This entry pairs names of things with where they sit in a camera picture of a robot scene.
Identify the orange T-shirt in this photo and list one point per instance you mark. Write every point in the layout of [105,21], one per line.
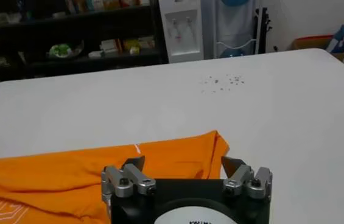
[68,170]

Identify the green snack bag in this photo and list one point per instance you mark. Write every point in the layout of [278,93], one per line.
[60,50]

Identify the white water dispenser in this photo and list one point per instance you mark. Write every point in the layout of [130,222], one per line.
[184,45]

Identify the blue water jug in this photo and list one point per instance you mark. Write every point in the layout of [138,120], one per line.
[232,53]
[234,2]

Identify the white flat medicine box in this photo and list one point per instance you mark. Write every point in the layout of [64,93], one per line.
[95,54]

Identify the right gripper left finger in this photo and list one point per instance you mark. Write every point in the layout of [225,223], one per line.
[135,176]

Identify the red white medicine box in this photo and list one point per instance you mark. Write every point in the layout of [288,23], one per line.
[109,46]

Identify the open cardboard box red rim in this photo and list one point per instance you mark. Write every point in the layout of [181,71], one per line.
[308,42]

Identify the black metal stand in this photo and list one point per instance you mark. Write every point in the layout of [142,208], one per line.
[264,30]

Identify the black shelving unit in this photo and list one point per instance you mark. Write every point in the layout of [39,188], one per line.
[98,27]

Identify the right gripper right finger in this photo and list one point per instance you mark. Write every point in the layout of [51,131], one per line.
[240,176]

